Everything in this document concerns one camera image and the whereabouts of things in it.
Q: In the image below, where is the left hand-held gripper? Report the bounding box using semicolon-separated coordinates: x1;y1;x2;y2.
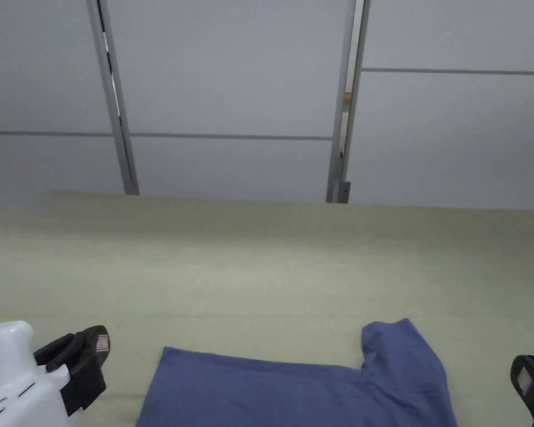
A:
0;320;112;427

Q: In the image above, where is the bed with pale green sheet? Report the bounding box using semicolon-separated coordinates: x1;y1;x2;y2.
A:
0;190;534;427

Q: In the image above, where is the dark blue shirt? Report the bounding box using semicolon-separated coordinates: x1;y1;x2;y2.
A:
135;317;459;427

